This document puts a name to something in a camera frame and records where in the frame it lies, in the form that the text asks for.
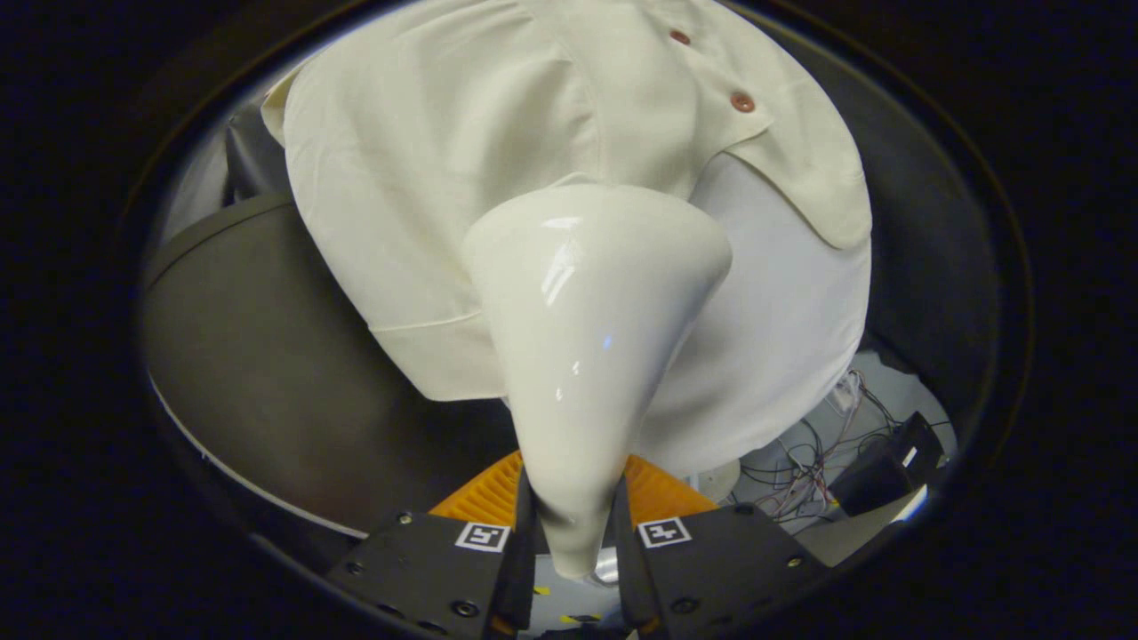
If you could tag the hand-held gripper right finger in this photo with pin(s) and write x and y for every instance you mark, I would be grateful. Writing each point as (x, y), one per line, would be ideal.
(720, 569)

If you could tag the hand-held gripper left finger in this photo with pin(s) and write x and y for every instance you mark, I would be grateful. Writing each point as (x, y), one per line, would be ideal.
(427, 569)

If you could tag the white garment steamer head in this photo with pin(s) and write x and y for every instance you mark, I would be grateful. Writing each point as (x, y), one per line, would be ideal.
(587, 338)

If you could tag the cream button-up shirt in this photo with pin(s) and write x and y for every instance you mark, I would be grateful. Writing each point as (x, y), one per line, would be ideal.
(444, 178)

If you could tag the black power box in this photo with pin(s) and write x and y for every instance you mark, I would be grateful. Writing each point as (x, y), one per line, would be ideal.
(889, 462)

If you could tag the white mannequin torso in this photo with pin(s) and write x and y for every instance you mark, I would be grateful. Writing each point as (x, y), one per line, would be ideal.
(782, 338)

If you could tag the grey drawer cabinet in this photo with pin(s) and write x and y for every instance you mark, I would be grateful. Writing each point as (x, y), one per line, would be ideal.
(267, 373)

